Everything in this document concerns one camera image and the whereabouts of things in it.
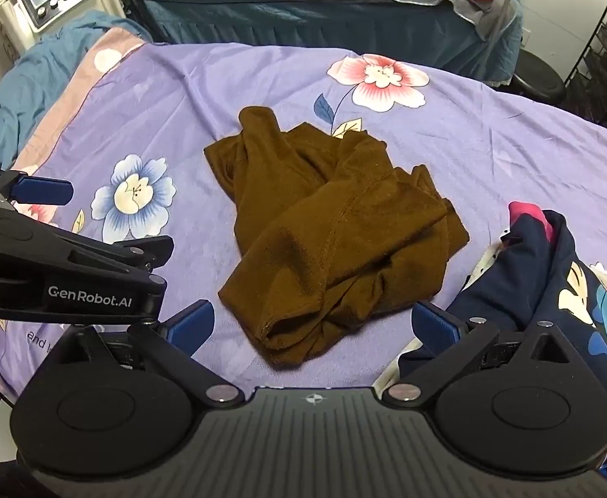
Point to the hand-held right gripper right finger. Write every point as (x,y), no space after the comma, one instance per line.
(433,329)

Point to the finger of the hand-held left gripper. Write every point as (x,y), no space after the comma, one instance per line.
(44,190)
(148,249)

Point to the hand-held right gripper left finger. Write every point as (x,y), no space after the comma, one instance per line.
(192,321)

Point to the brown knit garment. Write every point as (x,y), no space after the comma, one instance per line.
(308,218)

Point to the navy cartoon print garment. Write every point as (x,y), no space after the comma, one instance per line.
(532,269)

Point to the blue blanket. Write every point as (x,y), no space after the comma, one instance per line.
(39,72)

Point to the purple floral bedsheet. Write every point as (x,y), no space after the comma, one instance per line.
(231,78)

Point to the black round stool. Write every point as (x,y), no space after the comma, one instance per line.
(539,75)

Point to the dark grey cloth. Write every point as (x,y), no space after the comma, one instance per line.
(293,5)

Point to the grey towel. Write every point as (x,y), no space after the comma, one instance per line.
(469,8)

